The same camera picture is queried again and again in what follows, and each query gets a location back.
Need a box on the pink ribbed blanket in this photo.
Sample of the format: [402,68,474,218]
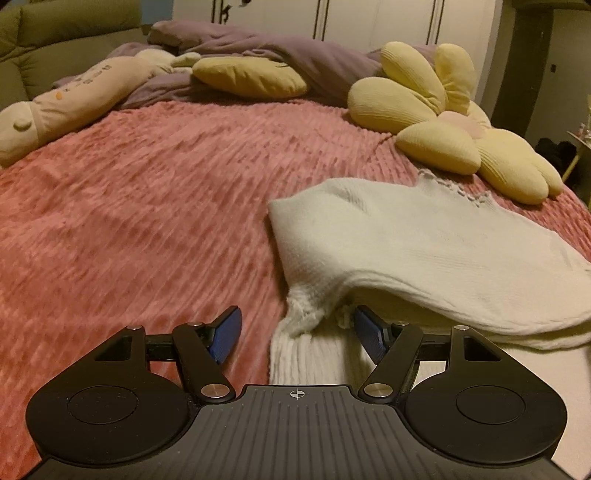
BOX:
[0,99,591,462]

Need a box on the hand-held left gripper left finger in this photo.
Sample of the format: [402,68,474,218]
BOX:
[92,305,243,404]

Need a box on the small ornament bouquet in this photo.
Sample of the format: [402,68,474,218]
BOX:
[576,95,591,140]

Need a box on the long cream plush toy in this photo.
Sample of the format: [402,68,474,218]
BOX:
[0,48,202,168]

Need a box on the yellow flower-shaped pillow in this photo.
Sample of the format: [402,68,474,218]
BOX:
[347,41,565,205]

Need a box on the white wardrobe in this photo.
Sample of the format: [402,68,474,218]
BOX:
[173,0,502,52]

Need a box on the purple duvet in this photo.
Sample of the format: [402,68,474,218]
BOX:
[53,21,437,110]

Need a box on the white knitted sweater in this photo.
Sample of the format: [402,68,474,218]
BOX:
[267,176,591,387]

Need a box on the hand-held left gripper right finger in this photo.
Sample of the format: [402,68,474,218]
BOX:
[353,305,502,404]

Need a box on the yellow oval pillow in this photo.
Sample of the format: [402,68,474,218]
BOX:
[191,56,308,99]

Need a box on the dark cloth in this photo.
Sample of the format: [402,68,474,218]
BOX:
[536,137,578,175]

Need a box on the yellow side table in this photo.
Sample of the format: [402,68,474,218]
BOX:
[561,129,591,186]

